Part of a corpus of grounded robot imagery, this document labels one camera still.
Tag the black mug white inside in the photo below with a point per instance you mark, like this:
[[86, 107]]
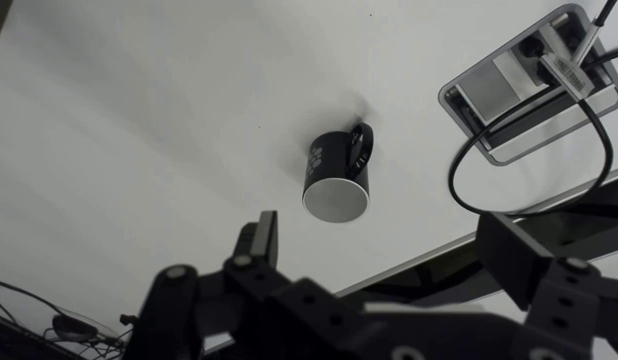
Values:
[[331, 166]]

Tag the silver usb plug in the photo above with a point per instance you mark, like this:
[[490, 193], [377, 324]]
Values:
[[564, 62]]

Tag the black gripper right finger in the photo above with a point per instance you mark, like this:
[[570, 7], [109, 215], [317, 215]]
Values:
[[511, 256]]

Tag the silver desk socket box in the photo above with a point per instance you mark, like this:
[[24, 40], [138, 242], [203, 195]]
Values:
[[501, 87]]

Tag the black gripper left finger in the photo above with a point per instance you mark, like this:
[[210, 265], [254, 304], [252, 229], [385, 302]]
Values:
[[268, 237]]

